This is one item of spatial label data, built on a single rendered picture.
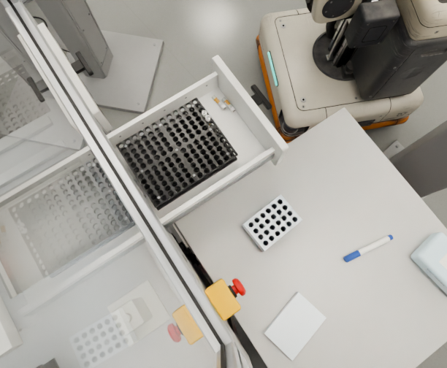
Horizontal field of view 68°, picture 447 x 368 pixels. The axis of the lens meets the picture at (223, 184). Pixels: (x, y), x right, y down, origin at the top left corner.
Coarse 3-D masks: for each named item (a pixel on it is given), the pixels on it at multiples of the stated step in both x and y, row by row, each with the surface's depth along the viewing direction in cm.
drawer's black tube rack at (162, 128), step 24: (168, 120) 78; (192, 120) 79; (120, 144) 77; (144, 144) 77; (168, 144) 80; (192, 144) 77; (216, 144) 80; (144, 168) 75; (168, 168) 75; (192, 168) 76; (216, 168) 76; (168, 192) 74
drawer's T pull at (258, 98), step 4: (252, 88) 80; (256, 88) 80; (256, 92) 79; (260, 92) 79; (252, 96) 79; (256, 96) 79; (260, 96) 79; (264, 96) 79; (256, 100) 79; (260, 100) 79; (264, 100) 79; (256, 104) 79; (264, 104) 79; (268, 104) 79; (268, 108) 79
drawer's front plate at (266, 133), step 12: (216, 60) 80; (216, 72) 83; (228, 72) 79; (228, 84) 80; (240, 84) 78; (228, 96) 86; (240, 96) 78; (240, 108) 82; (252, 108) 76; (252, 120) 80; (264, 120) 76; (252, 132) 85; (264, 132) 77; (276, 132) 75; (264, 144) 82; (276, 144) 75; (276, 156) 80
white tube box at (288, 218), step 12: (276, 204) 84; (288, 204) 84; (264, 216) 84; (276, 216) 83; (288, 216) 83; (252, 228) 82; (264, 228) 82; (276, 228) 82; (288, 228) 83; (264, 240) 82; (276, 240) 82
